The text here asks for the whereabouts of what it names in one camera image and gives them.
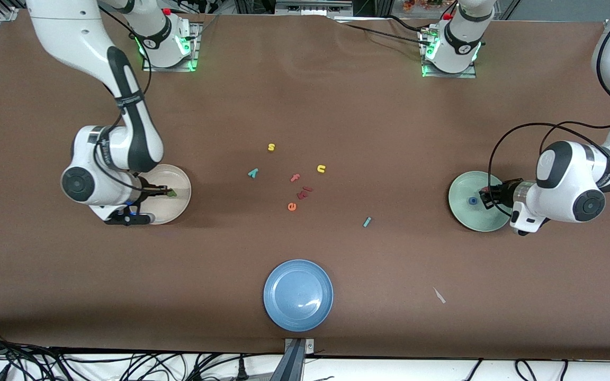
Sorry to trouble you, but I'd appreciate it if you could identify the beige brown plate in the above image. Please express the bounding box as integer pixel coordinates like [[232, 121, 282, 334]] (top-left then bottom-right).
[[136, 164, 192, 225]]

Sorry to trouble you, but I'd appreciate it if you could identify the pale green plate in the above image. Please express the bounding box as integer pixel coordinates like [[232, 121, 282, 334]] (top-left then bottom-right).
[[447, 170, 515, 232]]

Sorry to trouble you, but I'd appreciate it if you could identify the brown table cover sheet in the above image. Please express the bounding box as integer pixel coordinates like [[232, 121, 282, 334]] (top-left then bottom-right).
[[0, 10, 610, 361]]

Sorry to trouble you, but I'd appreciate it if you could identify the blue plate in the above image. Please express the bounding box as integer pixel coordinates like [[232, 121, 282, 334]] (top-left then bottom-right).
[[263, 259, 334, 333]]

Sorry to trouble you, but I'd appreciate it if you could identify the grey metal box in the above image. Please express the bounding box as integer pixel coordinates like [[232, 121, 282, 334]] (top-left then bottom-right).
[[275, 0, 354, 15]]

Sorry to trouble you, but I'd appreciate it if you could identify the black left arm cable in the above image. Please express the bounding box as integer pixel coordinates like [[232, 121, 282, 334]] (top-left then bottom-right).
[[488, 0, 610, 217]]

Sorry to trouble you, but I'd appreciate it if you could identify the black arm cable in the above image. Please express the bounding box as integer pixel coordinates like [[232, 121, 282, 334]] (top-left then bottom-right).
[[93, 5, 152, 191], [488, 0, 610, 217]]

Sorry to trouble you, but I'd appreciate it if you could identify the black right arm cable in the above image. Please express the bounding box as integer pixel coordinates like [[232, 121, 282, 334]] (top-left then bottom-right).
[[93, 5, 152, 191]]

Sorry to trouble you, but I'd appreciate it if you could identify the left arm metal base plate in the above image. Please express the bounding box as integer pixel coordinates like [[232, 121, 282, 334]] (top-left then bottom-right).
[[420, 26, 478, 79]]

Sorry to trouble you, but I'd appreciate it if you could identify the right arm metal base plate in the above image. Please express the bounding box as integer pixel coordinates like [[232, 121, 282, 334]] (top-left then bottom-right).
[[142, 21, 201, 72]]

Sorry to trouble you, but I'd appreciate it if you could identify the black base cable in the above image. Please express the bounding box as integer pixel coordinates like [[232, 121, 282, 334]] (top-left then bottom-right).
[[384, 15, 430, 33], [343, 22, 430, 47]]

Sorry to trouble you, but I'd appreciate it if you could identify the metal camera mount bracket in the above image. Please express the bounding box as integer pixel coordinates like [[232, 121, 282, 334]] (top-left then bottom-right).
[[283, 338, 316, 381]]

